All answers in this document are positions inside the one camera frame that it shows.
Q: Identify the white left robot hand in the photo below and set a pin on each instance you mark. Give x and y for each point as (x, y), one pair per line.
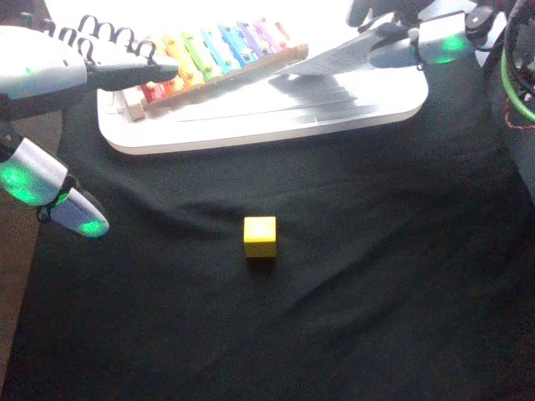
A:
(37, 67)

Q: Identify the yellow wooden cube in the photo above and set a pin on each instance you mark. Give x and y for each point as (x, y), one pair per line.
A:
(260, 234)

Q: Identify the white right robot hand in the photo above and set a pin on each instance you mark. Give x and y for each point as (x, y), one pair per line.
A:
(434, 42)

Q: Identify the white plastic tray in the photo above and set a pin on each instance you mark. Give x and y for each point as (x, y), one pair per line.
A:
(251, 133)

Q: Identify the white paper label card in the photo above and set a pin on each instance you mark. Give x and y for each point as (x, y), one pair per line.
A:
(334, 58)

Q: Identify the black table cloth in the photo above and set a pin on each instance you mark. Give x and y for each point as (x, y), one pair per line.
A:
(334, 313)

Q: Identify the rainbow wooden xylophone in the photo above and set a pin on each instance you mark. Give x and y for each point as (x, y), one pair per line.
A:
(217, 54)

